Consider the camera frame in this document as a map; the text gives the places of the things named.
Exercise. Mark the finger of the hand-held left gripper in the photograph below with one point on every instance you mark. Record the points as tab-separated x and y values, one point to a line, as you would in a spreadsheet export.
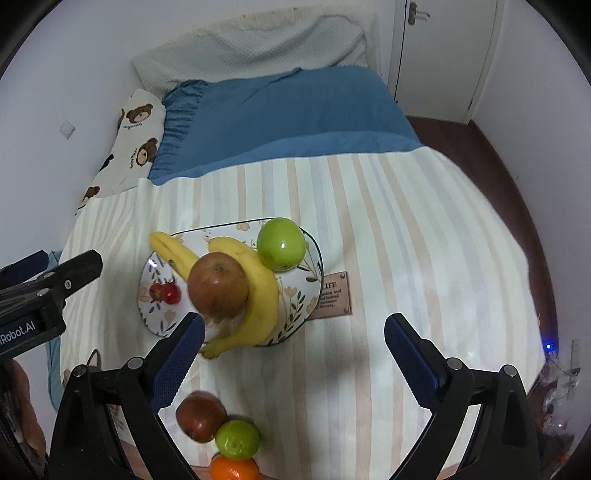
74	272
25	267

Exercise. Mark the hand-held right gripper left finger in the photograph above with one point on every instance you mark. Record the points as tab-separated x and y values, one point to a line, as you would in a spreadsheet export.
182	350

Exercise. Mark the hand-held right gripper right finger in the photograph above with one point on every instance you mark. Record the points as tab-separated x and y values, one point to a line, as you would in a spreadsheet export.
408	353

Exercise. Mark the red cherry tomato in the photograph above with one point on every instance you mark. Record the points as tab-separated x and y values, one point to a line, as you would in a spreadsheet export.
156	291
171	293

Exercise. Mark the red yellow apple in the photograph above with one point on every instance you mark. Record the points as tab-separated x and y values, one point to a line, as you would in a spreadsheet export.
217	284

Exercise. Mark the curved yellow banana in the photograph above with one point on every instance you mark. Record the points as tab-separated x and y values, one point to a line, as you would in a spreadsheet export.
263	304

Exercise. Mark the straighter yellow banana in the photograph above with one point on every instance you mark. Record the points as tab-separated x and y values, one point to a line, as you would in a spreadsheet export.
175	256

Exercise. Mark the floral oval plate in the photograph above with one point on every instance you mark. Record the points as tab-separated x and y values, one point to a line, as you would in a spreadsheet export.
302	295

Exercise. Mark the green apple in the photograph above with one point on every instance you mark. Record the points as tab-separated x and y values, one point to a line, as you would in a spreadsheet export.
281	244
238	439

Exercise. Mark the person's left forearm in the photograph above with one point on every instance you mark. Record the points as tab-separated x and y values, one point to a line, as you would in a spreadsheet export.
30	424

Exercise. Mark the teal cushion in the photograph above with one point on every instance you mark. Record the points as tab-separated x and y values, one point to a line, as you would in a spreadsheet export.
53	364

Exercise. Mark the dark red apple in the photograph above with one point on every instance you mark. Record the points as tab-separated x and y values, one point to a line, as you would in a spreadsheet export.
201	415

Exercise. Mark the brown leather label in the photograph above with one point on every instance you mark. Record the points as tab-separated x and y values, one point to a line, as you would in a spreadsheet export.
332	295

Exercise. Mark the striped cat blanket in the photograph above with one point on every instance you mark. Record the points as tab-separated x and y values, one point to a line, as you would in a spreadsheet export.
392	230

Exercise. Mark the orange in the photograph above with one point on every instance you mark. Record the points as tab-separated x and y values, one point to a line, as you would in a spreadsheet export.
233	470

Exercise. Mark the bear print pillow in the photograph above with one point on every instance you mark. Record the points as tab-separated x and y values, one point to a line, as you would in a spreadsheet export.
134	138

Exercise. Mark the blue bedsheet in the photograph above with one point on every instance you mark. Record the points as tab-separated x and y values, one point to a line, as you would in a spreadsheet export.
286	115

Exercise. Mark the grey textured pillow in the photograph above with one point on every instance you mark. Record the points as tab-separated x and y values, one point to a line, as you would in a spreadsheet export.
258	50

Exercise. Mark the white door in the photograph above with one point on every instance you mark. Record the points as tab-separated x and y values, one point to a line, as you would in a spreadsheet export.
443	55

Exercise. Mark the white wall switch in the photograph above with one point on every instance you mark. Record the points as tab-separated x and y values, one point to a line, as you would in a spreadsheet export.
68	129

